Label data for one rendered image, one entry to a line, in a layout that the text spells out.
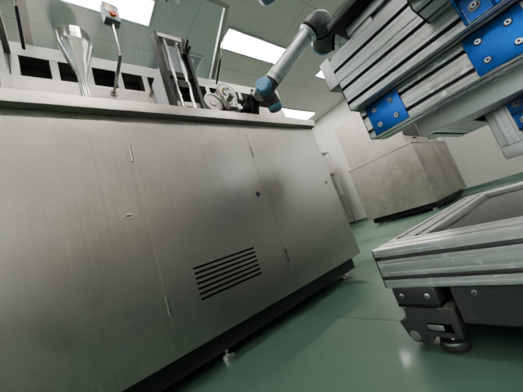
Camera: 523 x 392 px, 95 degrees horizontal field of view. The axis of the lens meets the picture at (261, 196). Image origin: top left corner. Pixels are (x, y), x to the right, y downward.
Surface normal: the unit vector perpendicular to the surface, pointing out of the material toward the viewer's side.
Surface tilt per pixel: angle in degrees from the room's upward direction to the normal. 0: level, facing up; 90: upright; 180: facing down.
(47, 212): 90
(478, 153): 90
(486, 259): 90
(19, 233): 90
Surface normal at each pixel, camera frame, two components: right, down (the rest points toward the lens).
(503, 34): -0.78, 0.15
